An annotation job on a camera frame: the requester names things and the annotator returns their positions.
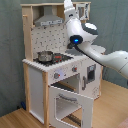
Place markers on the grey range hood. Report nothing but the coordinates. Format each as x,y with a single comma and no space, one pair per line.
48,18

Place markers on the grey ice dispenser panel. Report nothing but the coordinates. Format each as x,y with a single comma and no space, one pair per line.
91,73

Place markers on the white oven door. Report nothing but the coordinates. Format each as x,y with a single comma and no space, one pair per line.
63,102

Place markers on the red stove knob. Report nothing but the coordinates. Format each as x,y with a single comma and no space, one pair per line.
56,75
74,69

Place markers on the silver cooking pot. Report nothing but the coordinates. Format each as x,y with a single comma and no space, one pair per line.
45,56

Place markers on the left red stove knob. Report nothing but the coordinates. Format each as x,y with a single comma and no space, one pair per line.
56,75

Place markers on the grey fridge door handle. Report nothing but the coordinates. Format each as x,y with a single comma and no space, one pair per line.
84,83

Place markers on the right red stove knob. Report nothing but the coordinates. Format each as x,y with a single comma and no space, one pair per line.
74,69

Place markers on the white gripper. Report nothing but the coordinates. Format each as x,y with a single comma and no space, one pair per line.
69,10

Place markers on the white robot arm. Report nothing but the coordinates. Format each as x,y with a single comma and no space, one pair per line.
81,36

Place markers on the white microwave door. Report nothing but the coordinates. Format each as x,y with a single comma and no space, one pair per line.
81,11

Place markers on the black stovetop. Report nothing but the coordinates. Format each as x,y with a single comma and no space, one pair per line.
57,58

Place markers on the wooden toy kitchen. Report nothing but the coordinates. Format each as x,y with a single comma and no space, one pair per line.
60,84

